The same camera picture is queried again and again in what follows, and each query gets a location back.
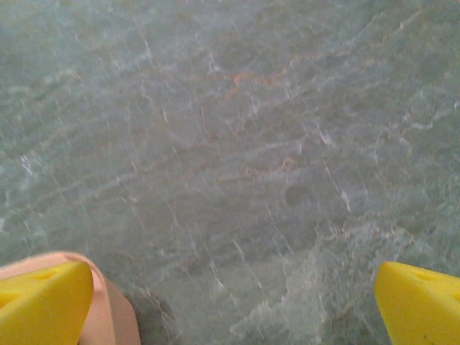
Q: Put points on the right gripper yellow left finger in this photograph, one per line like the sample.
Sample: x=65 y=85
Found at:
x=43 y=309

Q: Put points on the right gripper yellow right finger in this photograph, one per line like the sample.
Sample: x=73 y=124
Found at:
x=424 y=309

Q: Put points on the pink plastic tray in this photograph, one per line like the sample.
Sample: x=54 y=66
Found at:
x=111 y=316

